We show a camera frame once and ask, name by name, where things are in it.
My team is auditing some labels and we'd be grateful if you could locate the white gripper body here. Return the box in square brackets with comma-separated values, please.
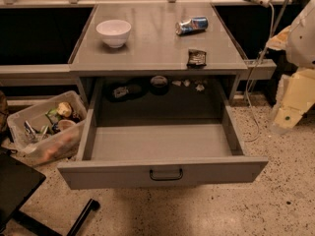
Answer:
[272, 68, 315, 115]

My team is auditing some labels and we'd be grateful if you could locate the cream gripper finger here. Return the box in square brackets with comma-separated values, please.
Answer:
[270, 107, 302, 135]

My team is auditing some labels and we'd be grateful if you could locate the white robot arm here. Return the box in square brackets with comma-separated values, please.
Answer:
[267, 0, 315, 135]

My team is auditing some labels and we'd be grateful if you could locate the grey open top drawer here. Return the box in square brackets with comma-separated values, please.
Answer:
[57, 78, 268, 189]

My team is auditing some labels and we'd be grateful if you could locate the crushed blue soda can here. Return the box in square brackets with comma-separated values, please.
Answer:
[175, 17, 209, 35]

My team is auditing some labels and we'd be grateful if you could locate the black round object under desk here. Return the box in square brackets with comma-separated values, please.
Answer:
[150, 76, 169, 95]

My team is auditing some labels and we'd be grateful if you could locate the grey metal cabinet desk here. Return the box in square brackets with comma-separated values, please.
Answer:
[70, 1, 247, 98]

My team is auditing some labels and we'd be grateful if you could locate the white ceramic bowl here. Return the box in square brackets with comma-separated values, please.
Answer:
[96, 20, 132, 48]

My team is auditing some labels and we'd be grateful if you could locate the clear plastic storage bin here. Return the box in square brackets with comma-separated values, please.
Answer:
[8, 90, 87, 162]

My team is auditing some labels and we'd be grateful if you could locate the black chair base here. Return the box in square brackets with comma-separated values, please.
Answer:
[0, 147, 101, 236]

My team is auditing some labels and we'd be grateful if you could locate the white hanging cable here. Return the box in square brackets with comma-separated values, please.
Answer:
[243, 2, 277, 143]

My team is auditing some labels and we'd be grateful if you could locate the black drawer handle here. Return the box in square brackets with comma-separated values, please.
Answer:
[149, 169, 184, 182]

